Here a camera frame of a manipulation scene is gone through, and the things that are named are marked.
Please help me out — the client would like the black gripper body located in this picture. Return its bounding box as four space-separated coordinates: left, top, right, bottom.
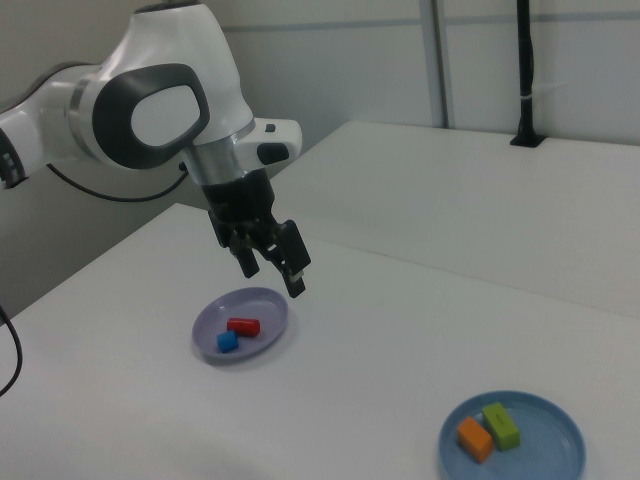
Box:
198 167 279 233

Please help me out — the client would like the purple plate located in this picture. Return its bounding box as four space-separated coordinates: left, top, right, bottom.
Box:
191 286 291 366

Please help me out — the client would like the blue plate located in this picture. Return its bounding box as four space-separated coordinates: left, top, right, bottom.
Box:
437 390 587 480

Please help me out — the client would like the small blue block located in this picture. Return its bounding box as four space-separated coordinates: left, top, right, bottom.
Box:
215 330 240 355

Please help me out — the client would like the green rectangular block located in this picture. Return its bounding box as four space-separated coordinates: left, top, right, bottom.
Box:
481 401 522 450

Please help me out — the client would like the red cylinder block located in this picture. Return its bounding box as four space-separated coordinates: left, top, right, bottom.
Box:
226 316 262 340

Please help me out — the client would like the orange rectangular block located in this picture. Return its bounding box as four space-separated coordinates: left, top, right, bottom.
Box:
457 416 495 464

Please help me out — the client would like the black camera pole with base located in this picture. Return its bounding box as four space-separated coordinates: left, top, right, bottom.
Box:
509 0 546 149

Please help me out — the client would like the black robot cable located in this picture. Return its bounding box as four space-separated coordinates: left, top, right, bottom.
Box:
0 162 191 399

